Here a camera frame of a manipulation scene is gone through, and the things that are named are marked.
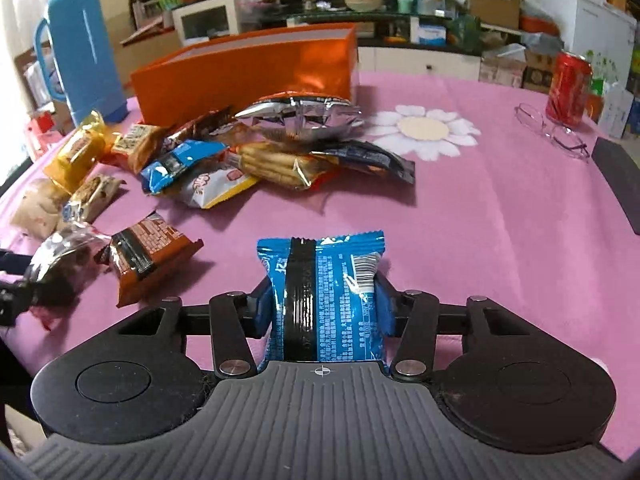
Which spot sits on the blue thermos jug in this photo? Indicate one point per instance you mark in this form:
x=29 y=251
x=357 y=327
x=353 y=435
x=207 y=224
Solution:
x=85 y=50

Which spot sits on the red-orange biscuit packet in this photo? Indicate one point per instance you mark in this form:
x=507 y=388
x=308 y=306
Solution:
x=135 y=142

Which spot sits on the biscuit sticks packet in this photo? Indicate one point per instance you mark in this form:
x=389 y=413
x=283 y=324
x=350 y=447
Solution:
x=280 y=165

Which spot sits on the yellow and white crisps packet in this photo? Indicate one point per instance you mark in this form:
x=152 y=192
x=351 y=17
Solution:
x=215 y=189

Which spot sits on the blue cookie packet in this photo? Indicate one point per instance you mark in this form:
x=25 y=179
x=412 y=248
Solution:
x=172 y=166
x=325 y=300

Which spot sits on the red carton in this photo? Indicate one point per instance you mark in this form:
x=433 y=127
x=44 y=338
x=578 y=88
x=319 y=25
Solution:
x=42 y=132

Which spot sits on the brown brick-print snack packet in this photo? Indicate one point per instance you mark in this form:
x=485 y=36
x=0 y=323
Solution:
x=145 y=255

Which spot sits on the pink flowered tablecloth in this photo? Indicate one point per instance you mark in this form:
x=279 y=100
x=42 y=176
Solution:
x=500 y=235

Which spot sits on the silver and orange chip bag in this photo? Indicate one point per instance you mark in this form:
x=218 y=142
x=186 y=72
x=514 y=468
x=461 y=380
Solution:
x=300 y=115

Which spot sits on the dark blue snack packet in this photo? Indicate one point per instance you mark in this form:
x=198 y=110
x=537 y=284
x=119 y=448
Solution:
x=372 y=157

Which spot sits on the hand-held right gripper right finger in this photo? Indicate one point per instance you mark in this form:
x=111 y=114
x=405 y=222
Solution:
x=386 y=305

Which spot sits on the black glasses case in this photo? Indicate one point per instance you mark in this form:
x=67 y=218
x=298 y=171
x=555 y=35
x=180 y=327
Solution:
x=620 y=180

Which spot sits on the red soda can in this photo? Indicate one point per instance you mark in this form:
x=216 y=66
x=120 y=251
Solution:
x=567 y=90

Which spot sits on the yellow snack packet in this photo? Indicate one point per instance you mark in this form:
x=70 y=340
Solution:
x=75 y=152

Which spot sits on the orange box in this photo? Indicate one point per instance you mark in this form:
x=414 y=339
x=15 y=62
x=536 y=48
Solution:
x=225 y=85

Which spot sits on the dark red snack wrapper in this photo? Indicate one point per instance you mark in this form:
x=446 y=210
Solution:
x=200 y=127

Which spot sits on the white cabinet with glass door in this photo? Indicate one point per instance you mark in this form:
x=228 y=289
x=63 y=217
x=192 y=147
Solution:
x=205 y=20

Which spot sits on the brown cardboard box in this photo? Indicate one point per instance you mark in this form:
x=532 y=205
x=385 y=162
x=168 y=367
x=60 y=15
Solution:
x=492 y=7

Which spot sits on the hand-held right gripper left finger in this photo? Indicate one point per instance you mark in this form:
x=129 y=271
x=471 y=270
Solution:
x=259 y=312

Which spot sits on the clear packet of brown cake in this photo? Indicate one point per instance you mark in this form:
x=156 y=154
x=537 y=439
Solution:
x=92 y=195

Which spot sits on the clear packet of dark snack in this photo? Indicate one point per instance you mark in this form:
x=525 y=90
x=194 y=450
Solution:
x=60 y=265

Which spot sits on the eyeglasses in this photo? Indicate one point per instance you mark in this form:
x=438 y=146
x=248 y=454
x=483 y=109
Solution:
x=529 y=115

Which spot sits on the tan pastry packet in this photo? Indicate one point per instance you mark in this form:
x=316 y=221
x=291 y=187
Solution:
x=32 y=210

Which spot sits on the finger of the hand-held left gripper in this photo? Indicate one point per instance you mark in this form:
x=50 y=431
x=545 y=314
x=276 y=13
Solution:
x=14 y=302
x=11 y=262

